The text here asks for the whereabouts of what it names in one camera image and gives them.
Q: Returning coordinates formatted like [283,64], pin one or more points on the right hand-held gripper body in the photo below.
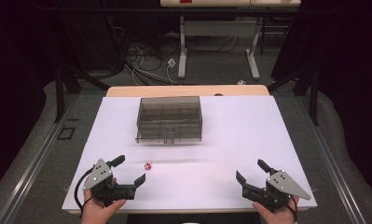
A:
[281,185]

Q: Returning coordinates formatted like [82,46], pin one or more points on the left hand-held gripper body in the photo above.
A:
[99,175]

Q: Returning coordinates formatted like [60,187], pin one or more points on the small red and white object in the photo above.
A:
[148,166]

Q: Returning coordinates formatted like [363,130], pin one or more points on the transparent grey drawer box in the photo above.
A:
[169,119]

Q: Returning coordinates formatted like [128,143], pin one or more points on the person's right hand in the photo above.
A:
[280,216]

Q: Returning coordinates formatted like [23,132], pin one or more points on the person's left hand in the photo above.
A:
[95,213]

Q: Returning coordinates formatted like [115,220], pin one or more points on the white table mat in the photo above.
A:
[236,140]

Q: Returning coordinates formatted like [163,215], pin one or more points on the black metal stand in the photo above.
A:
[60,96]
[313,99]

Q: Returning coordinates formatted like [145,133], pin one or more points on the small white floor object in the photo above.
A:
[241,82]

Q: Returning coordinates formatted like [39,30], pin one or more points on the wooden table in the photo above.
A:
[186,90]

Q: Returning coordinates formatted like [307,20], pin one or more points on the white power plug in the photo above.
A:
[171,62]

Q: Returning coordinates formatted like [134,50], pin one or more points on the dark curtain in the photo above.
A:
[12,77]
[351,77]

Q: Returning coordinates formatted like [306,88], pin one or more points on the white desk with metal legs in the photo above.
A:
[217,28]

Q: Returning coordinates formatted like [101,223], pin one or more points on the black horizontal bar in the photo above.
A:
[143,11]

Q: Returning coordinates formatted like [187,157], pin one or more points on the red object on desk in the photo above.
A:
[185,1]

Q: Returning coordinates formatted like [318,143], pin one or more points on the aluminium floor rail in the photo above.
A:
[333,168]
[34,168]

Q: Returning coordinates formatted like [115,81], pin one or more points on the black stool frame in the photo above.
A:
[273,31]

